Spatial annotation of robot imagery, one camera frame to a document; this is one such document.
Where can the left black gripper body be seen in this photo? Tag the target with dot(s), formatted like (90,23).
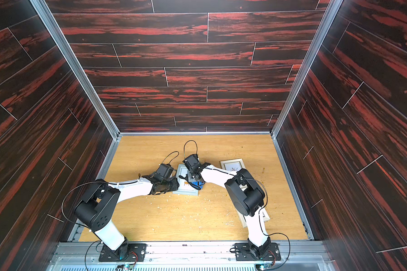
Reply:
(169,185)

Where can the blue microfiber cloth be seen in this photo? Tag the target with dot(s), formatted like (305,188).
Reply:
(198,185)

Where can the light green picture frame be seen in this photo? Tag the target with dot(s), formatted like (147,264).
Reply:
(184,187)

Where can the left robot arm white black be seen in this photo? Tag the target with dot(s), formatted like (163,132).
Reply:
(96,207)

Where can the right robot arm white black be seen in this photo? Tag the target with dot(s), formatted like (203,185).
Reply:
(247,197)

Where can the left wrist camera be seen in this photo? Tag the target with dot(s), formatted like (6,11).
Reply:
(164,171)

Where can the cream middle picture frame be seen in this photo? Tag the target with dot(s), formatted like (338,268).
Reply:
(232,165)

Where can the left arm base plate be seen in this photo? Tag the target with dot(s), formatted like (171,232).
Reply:
(133,252)

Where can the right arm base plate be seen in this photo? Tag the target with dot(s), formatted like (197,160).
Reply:
(249,252)

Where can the aluminium front rail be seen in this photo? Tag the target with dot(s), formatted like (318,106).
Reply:
(193,256)

